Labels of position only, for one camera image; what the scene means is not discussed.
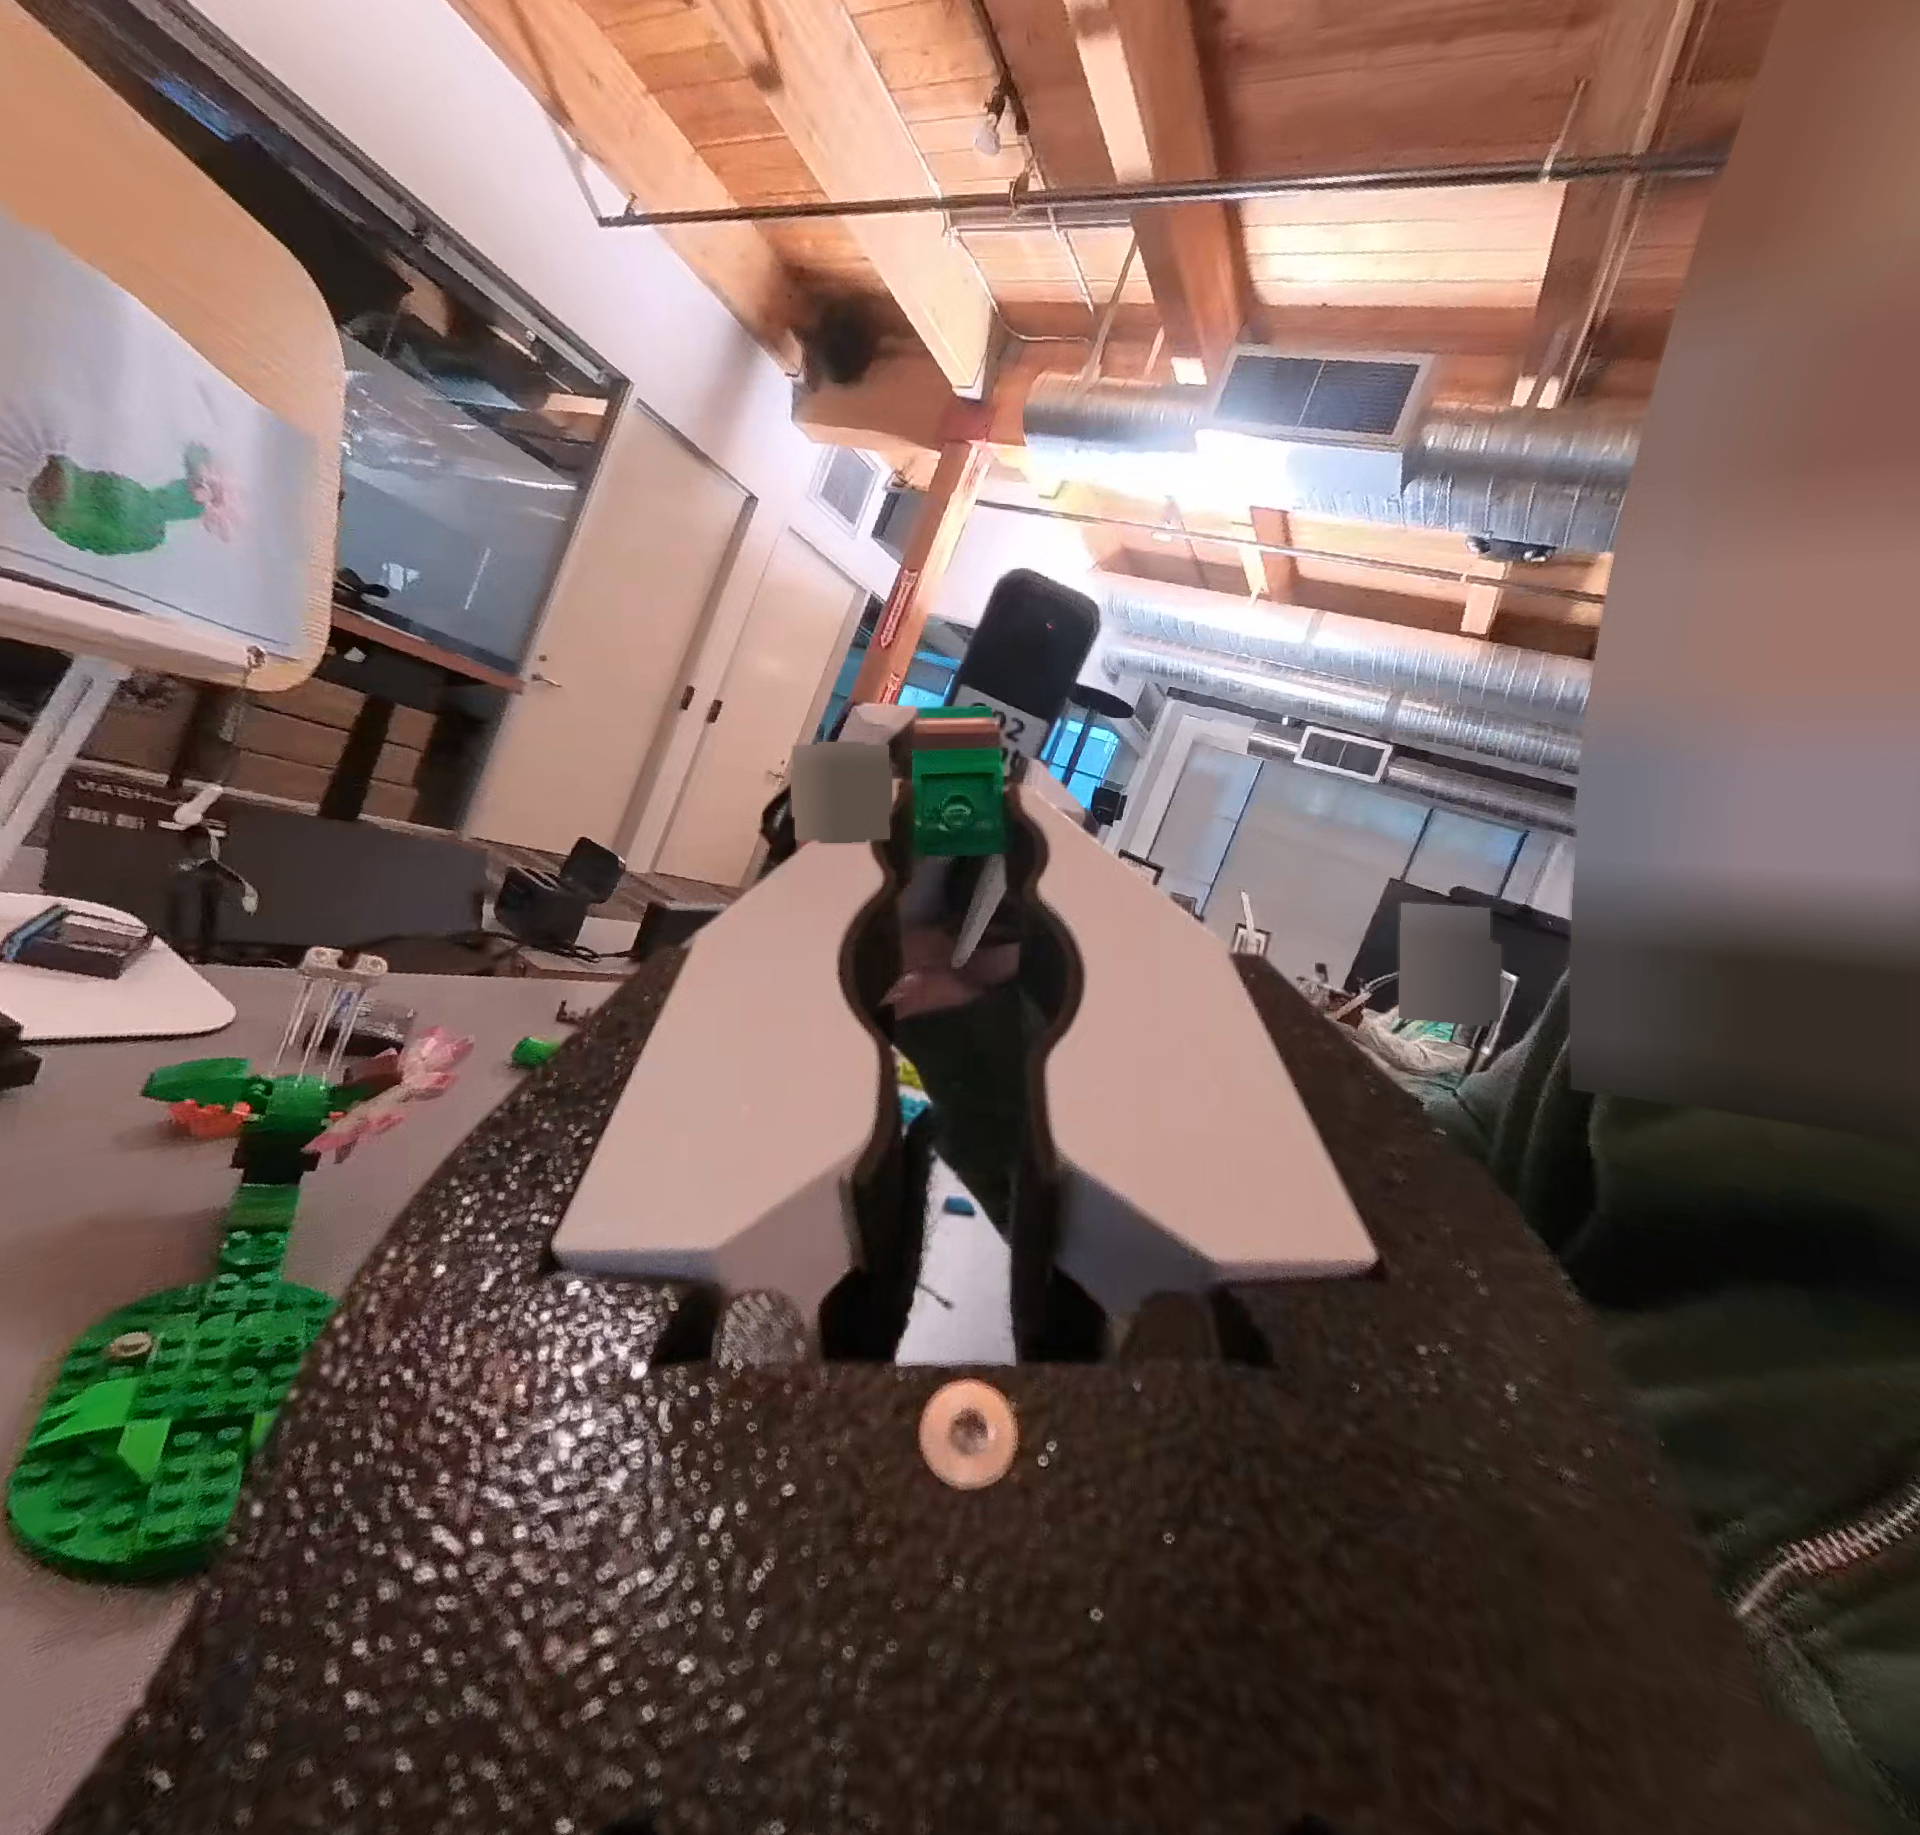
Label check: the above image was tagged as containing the white door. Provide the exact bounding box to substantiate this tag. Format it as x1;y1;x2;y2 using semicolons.
660;528;872;893
479;404;759;877

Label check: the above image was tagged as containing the lego instruction booklet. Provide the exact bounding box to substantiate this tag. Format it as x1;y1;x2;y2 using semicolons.
0;209;323;652

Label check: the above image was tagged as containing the black storage case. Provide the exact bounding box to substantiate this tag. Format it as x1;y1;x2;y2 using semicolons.
45;769;488;968

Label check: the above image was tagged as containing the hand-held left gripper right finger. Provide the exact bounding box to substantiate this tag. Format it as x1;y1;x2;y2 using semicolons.
1012;786;1382;1357

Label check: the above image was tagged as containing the metal vent grille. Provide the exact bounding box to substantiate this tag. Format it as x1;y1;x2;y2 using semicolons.
1206;348;1428;447

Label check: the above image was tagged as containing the pink lego flower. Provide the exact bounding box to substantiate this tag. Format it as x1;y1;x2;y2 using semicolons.
306;1025;469;1164

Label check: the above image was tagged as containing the glass office window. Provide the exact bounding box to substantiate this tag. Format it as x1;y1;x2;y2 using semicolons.
322;313;633;686

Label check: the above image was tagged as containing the brown and green lego assembly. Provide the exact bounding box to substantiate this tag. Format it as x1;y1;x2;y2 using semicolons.
908;714;1007;863

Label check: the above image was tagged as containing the green lego baseplate model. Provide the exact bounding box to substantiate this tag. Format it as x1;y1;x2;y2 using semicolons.
7;1059;350;1584

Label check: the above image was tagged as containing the wooden book stand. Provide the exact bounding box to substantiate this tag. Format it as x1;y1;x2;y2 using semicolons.
0;0;350;877

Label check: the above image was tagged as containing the ceiling sprinkler pipe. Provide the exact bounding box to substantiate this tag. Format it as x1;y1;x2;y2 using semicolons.
597;149;1727;231

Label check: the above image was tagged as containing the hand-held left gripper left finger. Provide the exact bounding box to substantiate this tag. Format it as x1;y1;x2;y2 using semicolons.
552;807;919;1333

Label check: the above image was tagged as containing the blue and black device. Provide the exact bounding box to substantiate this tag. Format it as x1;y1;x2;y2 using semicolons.
0;906;152;983

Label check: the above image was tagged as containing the clear lego stand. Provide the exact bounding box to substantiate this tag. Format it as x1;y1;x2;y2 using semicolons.
277;947;389;1089

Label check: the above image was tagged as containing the person's green jacket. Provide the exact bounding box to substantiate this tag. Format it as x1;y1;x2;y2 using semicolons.
1417;965;1920;1835

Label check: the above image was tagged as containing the small black case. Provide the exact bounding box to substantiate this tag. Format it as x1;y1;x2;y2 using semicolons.
495;837;624;953

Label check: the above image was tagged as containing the silver spiral air duct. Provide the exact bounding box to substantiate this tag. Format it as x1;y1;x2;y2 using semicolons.
1101;590;1594;779
1026;364;1643;548

